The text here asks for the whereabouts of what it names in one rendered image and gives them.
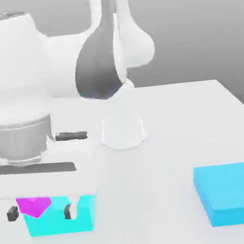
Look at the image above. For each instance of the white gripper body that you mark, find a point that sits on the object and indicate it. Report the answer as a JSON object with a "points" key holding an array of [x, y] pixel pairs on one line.
{"points": [[56, 184]]}

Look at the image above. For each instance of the small magenta cube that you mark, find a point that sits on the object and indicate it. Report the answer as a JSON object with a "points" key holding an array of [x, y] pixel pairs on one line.
{"points": [[34, 206]]}

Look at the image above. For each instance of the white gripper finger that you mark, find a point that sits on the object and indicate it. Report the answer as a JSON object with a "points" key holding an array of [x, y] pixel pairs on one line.
{"points": [[68, 211], [13, 213]]}

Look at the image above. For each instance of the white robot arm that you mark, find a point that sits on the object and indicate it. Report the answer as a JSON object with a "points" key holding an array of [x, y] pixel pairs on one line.
{"points": [[13, 72]]}

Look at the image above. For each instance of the large blue box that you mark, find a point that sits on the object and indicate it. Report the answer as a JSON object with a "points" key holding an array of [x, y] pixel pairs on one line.
{"points": [[230, 186]]}

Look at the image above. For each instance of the large cyan box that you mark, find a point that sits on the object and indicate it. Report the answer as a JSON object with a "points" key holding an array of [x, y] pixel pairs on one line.
{"points": [[58, 226]]}

